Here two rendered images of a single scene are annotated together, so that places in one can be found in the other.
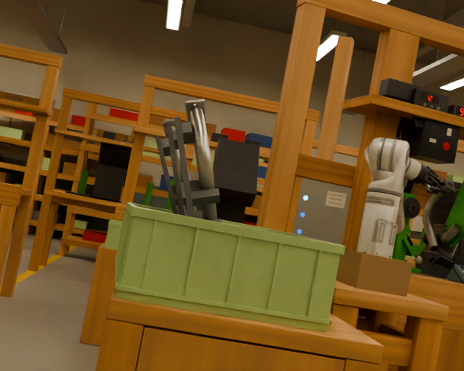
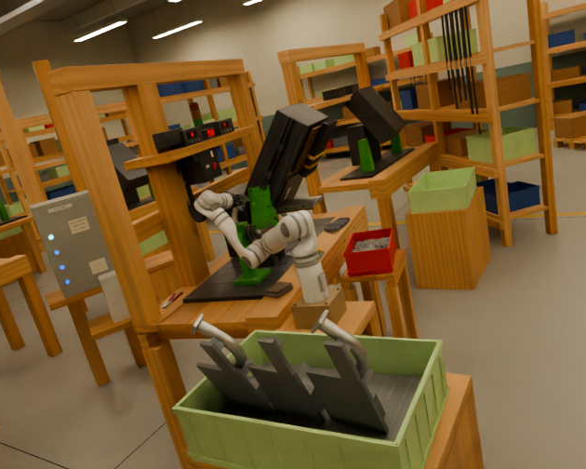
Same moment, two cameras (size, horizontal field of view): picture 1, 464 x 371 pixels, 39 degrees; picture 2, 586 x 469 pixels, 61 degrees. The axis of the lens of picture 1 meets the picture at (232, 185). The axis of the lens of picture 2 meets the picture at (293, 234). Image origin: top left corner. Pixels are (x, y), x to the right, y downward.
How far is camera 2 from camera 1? 133 cm
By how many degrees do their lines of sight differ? 51
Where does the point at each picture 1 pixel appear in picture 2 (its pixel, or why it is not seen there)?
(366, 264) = (331, 310)
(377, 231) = (322, 284)
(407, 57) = (157, 105)
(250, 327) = (449, 436)
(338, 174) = (153, 226)
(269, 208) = (140, 291)
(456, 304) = not seen: hidden behind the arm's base
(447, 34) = (168, 72)
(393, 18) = (135, 75)
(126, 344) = not seen: outside the picture
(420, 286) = not seen: hidden behind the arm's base
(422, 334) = (372, 327)
